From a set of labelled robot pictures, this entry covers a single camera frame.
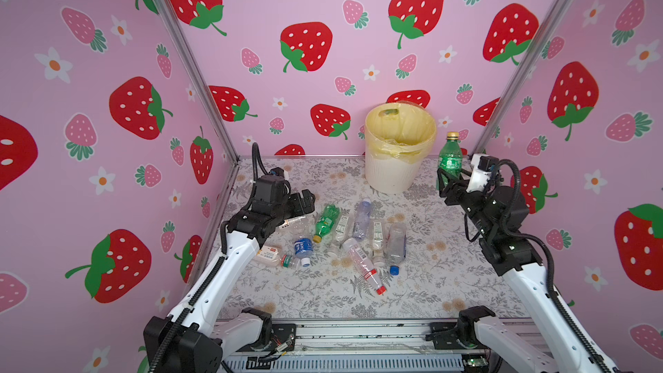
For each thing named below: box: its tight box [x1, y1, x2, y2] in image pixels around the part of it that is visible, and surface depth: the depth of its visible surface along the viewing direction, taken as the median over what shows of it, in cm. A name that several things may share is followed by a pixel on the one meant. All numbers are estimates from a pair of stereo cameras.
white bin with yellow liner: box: [364, 101, 437, 195], surface depth 100 cm
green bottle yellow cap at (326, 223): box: [312, 203, 341, 244], surface depth 96 cm
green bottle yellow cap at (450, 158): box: [436, 131, 463, 190], surface depth 66 cm
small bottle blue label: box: [293, 237, 315, 268], surface depth 89 cm
